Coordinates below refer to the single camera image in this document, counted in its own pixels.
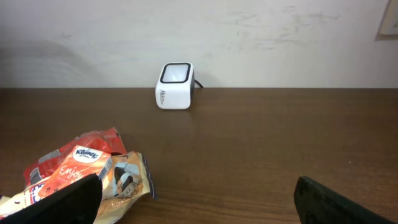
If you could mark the beige wall plate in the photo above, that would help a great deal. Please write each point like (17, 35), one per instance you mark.
(389, 21)

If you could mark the white barcode scanner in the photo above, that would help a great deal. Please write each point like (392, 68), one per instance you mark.
(174, 89)

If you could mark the red snack bag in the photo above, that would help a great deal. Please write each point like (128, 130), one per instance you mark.
(108, 141)

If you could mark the yellow snack bag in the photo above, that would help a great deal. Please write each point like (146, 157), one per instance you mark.
(126, 181)

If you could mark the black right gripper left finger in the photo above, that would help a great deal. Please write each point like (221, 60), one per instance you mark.
(77, 203)

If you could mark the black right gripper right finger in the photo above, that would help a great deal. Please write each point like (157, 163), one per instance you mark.
(316, 203)

